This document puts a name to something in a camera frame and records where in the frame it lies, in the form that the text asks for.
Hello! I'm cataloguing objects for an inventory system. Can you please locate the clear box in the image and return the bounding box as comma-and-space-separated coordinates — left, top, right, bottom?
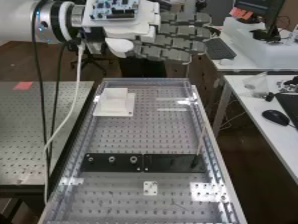
37, 77, 250, 224

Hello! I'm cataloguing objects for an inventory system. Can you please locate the black plate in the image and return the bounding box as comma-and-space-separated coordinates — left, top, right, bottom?
80, 152, 209, 174

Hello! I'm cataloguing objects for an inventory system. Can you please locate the white desk with monitor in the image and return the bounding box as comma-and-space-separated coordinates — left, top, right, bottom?
212, 15, 298, 73

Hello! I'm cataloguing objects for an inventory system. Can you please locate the small white square plate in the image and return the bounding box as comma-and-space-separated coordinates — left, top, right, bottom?
141, 180, 160, 197

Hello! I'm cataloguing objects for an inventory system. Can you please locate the black cable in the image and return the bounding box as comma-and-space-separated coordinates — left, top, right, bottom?
47, 39, 76, 143
29, 0, 51, 148

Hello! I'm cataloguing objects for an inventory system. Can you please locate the clear plastic bag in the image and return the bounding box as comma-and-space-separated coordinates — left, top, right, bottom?
242, 71, 273, 98

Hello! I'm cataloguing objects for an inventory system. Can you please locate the orange paper note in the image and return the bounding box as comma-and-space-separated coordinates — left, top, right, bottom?
229, 6, 254, 23

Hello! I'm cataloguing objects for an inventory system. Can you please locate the red tape patch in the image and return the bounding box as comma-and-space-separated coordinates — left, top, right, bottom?
12, 81, 35, 92

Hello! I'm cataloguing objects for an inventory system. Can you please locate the black keyboard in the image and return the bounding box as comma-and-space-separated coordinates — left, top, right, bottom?
204, 36, 240, 61

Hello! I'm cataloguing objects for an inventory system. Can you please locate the black mouse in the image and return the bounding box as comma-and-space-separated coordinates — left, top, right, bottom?
261, 108, 293, 127

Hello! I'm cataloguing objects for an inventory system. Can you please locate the small white box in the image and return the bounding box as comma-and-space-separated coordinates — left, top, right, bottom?
92, 86, 137, 118

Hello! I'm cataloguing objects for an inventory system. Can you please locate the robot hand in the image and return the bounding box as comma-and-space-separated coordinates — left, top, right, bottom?
83, 0, 214, 65

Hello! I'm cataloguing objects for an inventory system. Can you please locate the black monitor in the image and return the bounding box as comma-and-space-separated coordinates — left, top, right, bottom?
232, 0, 287, 43

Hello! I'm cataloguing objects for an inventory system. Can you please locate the white desk with plastic bag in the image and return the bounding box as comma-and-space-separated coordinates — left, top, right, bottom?
212, 73, 298, 186

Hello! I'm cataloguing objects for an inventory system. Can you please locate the white cable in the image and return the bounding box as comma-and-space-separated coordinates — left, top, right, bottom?
41, 40, 87, 205

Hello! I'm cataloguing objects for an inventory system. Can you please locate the black office chair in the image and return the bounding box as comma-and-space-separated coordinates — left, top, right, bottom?
69, 42, 109, 73

